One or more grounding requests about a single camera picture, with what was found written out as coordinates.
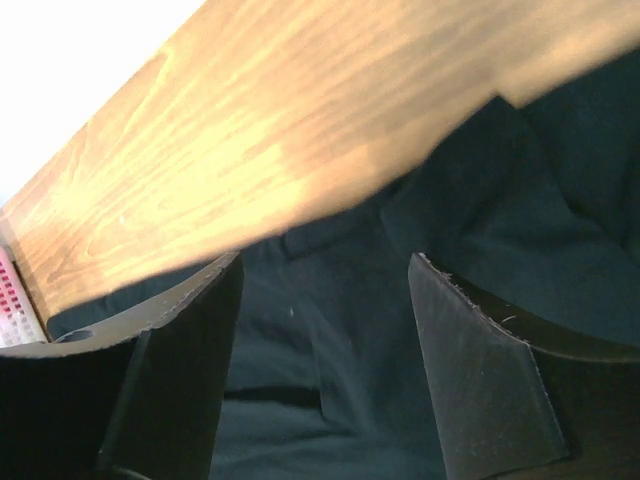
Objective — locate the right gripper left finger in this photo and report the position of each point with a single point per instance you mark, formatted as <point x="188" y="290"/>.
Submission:
<point x="136" y="396"/>

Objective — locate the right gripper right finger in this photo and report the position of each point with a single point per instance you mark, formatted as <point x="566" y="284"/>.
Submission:
<point x="516" y="396"/>

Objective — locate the black t-shirt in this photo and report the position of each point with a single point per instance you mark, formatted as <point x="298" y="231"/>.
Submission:
<point x="537" y="205"/>

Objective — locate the white plastic laundry basket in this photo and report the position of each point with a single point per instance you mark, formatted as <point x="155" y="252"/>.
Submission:
<point x="18" y="322"/>

